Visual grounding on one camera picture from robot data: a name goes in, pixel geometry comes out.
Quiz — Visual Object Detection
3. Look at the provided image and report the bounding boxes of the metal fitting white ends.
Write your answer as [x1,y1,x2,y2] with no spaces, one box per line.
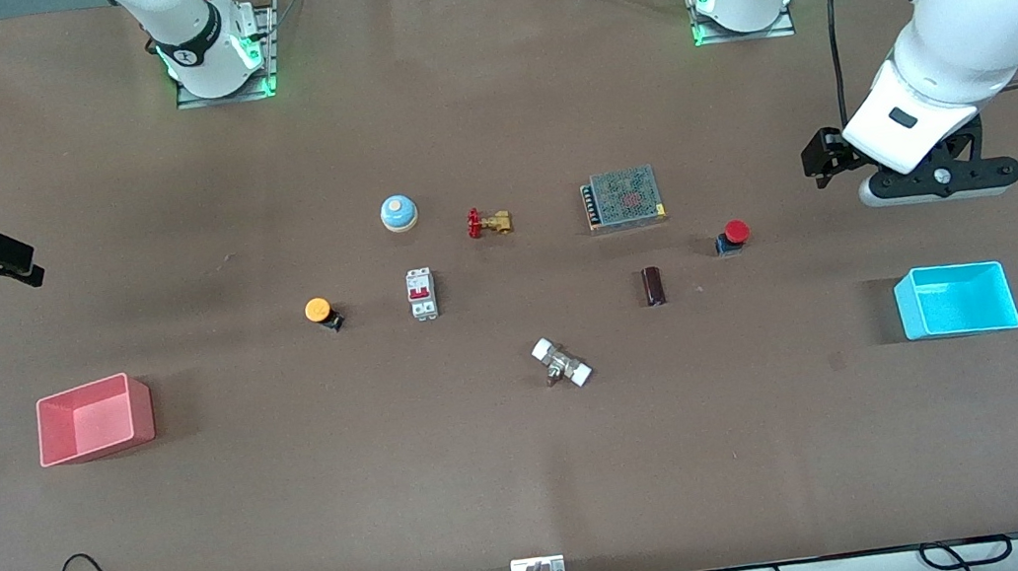
[530,331,596,393]

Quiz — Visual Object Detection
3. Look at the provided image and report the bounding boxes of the dark brown cylindrical capacitor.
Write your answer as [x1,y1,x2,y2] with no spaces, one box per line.
[641,265,668,309]

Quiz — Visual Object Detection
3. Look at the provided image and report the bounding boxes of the blue dome bell button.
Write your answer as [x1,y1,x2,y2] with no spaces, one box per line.
[377,191,421,236]

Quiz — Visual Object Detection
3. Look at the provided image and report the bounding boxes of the brass valve red handle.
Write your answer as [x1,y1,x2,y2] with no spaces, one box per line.
[465,204,515,241]

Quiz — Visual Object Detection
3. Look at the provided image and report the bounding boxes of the cyan plastic bin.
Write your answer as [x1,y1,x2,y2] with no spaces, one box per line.
[892,254,1018,345]

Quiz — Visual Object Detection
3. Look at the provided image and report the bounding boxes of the black coiled floor cable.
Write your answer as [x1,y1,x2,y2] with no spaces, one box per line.
[918,532,1015,571]

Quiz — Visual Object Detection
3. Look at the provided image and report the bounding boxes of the yellow push button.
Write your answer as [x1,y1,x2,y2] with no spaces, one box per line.
[302,294,347,336]

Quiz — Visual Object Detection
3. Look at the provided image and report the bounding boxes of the pink plastic bin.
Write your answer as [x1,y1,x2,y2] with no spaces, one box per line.
[31,369,160,468]

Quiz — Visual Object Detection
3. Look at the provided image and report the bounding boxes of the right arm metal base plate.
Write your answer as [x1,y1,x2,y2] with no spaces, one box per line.
[163,0,290,110]

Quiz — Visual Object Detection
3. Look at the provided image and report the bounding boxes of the white circuit breaker red switch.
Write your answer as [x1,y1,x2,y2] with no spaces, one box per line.
[404,266,440,322]

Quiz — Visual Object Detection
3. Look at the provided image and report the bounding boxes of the metal mesh power supply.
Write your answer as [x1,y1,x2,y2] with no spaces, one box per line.
[579,164,670,236]

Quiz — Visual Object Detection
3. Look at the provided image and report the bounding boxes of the red push button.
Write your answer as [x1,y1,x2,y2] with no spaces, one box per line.
[711,218,755,258]

